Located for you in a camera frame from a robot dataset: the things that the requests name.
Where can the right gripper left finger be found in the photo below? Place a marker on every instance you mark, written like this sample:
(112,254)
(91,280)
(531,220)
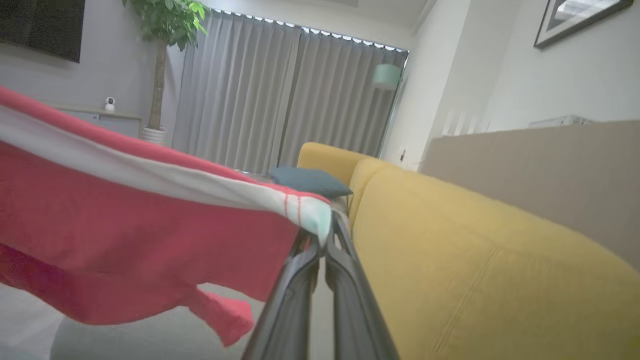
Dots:
(292,305)

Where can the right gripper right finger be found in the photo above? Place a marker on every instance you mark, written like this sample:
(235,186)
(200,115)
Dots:
(352,305)

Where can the red white sports shorts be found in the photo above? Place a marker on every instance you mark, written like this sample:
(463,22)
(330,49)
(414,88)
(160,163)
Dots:
(125,240)

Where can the blue grey throw pillow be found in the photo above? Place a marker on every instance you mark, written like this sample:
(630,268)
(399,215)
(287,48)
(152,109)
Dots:
(310,181)

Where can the grey pleated curtain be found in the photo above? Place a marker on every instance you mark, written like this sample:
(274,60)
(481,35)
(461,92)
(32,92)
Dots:
(280,100)

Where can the white plant pot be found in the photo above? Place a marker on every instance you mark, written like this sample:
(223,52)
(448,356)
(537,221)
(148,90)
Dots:
(153,135)

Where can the mint shade floor lamp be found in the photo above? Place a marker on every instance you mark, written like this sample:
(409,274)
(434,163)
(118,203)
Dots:
(386,76)

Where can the beige partition panel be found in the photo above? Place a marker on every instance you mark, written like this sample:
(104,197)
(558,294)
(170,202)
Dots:
(550,180)

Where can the low grey sideboard cabinet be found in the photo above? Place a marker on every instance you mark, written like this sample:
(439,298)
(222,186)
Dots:
(105,121)

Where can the flat white device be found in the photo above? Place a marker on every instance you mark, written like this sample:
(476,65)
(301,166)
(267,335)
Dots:
(560,121)

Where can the green leafy indoor tree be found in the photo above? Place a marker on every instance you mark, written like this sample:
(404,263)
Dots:
(165,20)

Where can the small white security camera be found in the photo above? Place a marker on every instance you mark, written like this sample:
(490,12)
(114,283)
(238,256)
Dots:
(110,104)

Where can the dark framed wall picture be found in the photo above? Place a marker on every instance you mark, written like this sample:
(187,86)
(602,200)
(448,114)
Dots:
(575,17)

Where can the black wall television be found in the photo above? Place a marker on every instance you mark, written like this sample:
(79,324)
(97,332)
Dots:
(40,25)

